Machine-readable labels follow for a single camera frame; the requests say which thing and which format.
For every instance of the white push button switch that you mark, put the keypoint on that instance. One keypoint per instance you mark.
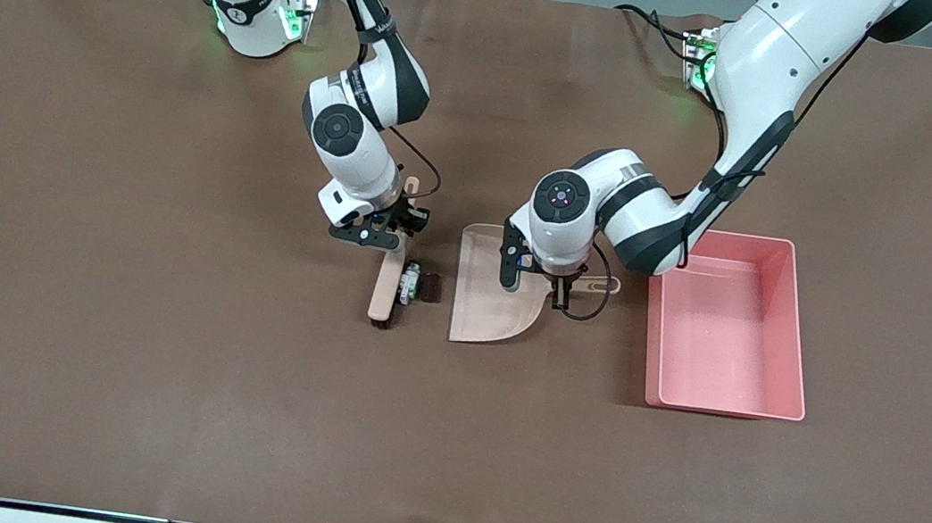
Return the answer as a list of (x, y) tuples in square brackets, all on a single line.
[(408, 285)]

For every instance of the dark brown cylindrical capacitor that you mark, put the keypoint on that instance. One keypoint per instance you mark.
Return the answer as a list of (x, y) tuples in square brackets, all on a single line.
[(429, 287)]

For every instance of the beige brush with black bristles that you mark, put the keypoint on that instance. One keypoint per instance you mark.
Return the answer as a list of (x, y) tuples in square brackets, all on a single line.
[(382, 291)]

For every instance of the beige plastic dustpan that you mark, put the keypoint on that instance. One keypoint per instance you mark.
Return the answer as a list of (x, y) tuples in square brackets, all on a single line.
[(479, 299)]

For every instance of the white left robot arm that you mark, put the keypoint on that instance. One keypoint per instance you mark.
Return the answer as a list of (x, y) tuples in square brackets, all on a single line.
[(772, 59)]

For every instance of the pink plastic bin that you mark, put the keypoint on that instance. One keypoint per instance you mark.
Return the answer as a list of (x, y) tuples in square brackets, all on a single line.
[(733, 351)]

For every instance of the brown table cover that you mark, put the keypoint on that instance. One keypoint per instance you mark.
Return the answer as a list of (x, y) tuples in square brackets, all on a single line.
[(319, 422)]

